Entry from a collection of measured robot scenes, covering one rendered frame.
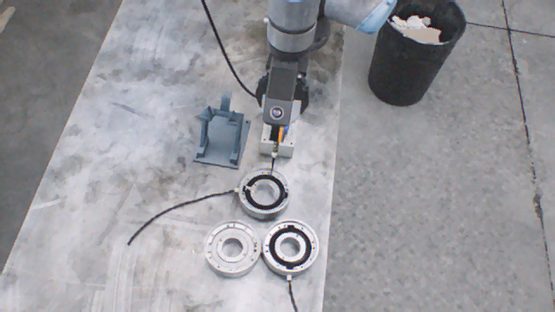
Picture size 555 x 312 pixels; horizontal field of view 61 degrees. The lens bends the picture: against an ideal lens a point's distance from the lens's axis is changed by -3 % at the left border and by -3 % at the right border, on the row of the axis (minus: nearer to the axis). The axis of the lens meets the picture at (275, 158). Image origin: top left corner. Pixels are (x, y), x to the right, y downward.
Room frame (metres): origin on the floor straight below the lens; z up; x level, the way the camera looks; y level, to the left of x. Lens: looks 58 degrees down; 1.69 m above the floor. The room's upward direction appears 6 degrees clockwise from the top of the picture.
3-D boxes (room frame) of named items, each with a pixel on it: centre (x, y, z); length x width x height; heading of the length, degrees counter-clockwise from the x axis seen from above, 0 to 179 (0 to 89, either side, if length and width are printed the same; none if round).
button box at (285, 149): (0.60, 0.00, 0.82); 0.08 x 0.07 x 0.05; 178
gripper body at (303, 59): (0.58, 0.00, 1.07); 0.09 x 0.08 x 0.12; 175
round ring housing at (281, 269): (0.34, -0.05, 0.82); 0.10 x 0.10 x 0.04
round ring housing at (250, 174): (0.45, 0.01, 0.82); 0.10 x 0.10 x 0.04
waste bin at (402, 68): (1.53, -0.52, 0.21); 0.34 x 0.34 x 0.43
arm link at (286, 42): (0.58, 0.00, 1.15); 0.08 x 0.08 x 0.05
